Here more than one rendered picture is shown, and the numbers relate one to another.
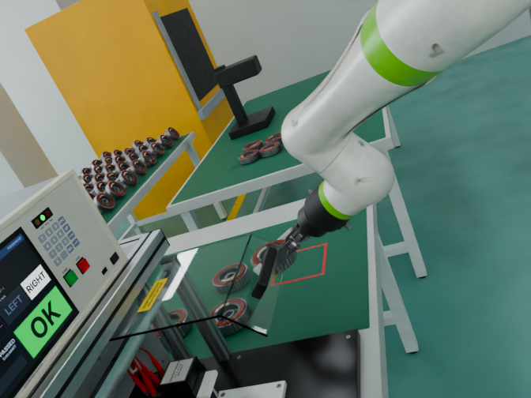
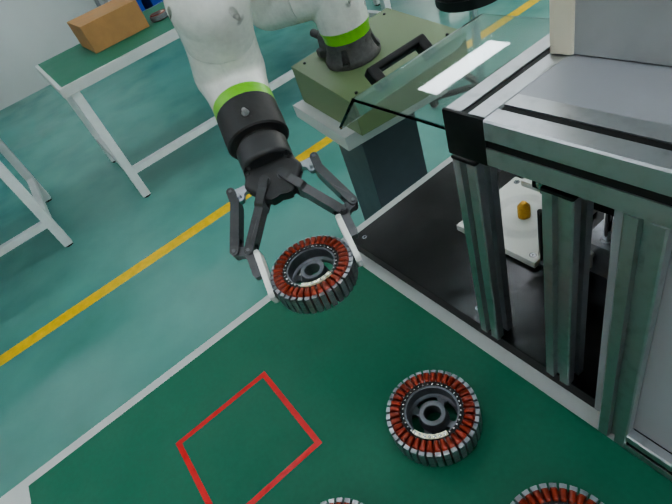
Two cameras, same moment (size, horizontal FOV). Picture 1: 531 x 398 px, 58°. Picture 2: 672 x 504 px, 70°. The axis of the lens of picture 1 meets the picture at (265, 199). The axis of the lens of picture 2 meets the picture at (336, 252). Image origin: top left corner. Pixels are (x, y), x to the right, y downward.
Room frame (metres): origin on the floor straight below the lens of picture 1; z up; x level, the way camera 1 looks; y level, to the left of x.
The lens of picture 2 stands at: (1.31, 0.41, 1.32)
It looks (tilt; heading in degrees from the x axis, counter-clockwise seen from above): 40 degrees down; 228
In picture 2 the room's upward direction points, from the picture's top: 23 degrees counter-clockwise
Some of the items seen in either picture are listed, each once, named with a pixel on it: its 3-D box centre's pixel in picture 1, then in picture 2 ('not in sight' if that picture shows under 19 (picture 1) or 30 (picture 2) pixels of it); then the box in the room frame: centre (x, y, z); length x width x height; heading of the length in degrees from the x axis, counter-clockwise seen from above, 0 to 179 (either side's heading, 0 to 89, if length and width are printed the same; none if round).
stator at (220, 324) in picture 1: (229, 317); (433, 415); (1.09, 0.21, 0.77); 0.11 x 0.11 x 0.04
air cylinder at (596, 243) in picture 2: not in sight; (614, 244); (0.78, 0.34, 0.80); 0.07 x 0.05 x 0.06; 160
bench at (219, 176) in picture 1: (314, 166); not in sight; (2.91, -0.37, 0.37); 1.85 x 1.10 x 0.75; 160
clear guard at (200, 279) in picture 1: (192, 294); (486, 87); (0.79, 0.19, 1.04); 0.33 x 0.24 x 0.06; 70
